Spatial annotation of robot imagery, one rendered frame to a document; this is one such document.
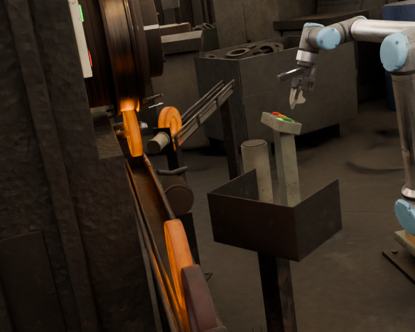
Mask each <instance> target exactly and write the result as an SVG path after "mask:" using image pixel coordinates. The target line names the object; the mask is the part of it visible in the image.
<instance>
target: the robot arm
mask: <svg viewBox="0 0 415 332"><path fill-rule="evenodd" d="M353 40H355V41H366V42H377V43H382V44H381V48H380V59H381V63H383V67H384V68H385V69H386V70H387V71H389V72H390V74H391V78H392V83H393V92H394V97H395V106H396V112H397V120H398V126H399V135H400V140H401V149H402V158H403V163H404V172H405V178H406V184H405V185H404V186H403V187H402V190H401V191H402V199H399V200H397V201H396V202H395V213H396V216H397V219H398V220H399V223H400V224H401V225H402V227H403V228H404V229H405V231H406V232H408V233H409V234H411V235H412V236H415V22H405V21H391V20H368V19H367V18H365V17H364V16H355V17H354V18H351V19H348V20H345V21H342V22H338V23H336V24H332V25H330V26H326V27H324V25H321V24H316V23H305V25H304V27H303V29H302V36H301V39H300V45H299V48H298V53H297V56H296V60H298V62H297V64H299V65H301V67H299V68H297V69H294V70H290V71H288V72H285V73H281V74H280V75H277V79H278V81H285V80H287V79H290V78H292V82H291V85H290V94H289V97H290V98H289V101H290V108H291V109H293V108H294V106H295V105H296V104H297V103H304V102H305V101H306V99H305V98H304V97H302V90H301V89H303V90H309V91H313V90H314V84H315V81H316V79H314V78H315V75H316V69H317V66H316V65H313V63H315V64H316V61H317V58H318V53H319V49H323V50H331V49H334V48H336V47H337V46H338V45H341V44H343V43H347V42H351V41H353ZM312 87H313V88H312Z"/></svg>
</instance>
